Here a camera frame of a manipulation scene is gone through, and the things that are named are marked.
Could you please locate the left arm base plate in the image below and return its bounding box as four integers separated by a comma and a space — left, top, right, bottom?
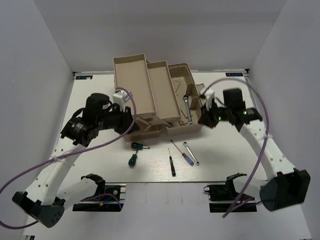
72, 183, 126, 213

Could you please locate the red blue handled screwdriver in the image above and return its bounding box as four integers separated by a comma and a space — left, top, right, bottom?
170, 140, 194, 166

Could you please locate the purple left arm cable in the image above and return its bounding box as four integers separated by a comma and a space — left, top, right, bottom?
0, 86, 137, 230

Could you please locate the beige toolbox with clear lid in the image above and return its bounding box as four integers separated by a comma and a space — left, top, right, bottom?
113, 54, 205, 143

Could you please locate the thin black precision screwdriver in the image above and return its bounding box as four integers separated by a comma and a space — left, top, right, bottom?
168, 148, 176, 177

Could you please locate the large silver ratchet wrench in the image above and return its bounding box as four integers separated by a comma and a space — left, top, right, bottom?
182, 95, 193, 125

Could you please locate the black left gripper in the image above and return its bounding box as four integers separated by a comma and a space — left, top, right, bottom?
96, 103, 141, 135

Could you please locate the small silver combination wrench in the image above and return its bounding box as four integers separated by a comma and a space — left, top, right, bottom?
183, 142, 200, 166

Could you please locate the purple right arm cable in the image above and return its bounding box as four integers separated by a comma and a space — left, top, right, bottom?
201, 77, 272, 218

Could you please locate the stubby green screwdriver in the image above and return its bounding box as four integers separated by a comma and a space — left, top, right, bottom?
128, 149, 139, 168
130, 142, 150, 150

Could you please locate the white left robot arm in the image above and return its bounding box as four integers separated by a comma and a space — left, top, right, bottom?
12, 88, 140, 228

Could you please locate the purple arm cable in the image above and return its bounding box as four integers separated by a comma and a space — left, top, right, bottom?
0, 86, 137, 230
201, 77, 272, 218

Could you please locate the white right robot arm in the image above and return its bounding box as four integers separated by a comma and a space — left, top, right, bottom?
198, 88, 311, 212

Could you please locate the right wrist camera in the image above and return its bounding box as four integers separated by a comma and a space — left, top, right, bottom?
199, 88, 215, 109

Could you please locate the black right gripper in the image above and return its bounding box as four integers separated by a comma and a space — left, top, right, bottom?
197, 99, 231, 129

